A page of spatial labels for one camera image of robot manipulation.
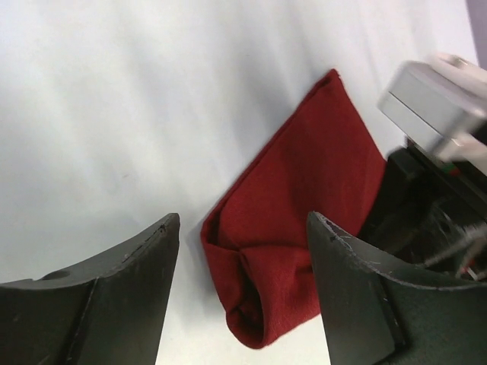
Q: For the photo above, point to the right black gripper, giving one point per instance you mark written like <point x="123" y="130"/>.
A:
<point x="431" y="215"/>

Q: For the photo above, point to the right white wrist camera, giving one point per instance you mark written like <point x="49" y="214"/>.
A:
<point x="441" y="106"/>

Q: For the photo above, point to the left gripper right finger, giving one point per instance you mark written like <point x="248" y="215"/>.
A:
<point x="378" y="309"/>

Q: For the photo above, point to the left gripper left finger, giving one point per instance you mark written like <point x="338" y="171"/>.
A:
<point x="108" y="309"/>

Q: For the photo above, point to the dark red cloth napkin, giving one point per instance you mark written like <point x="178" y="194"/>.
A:
<point x="322" y="159"/>

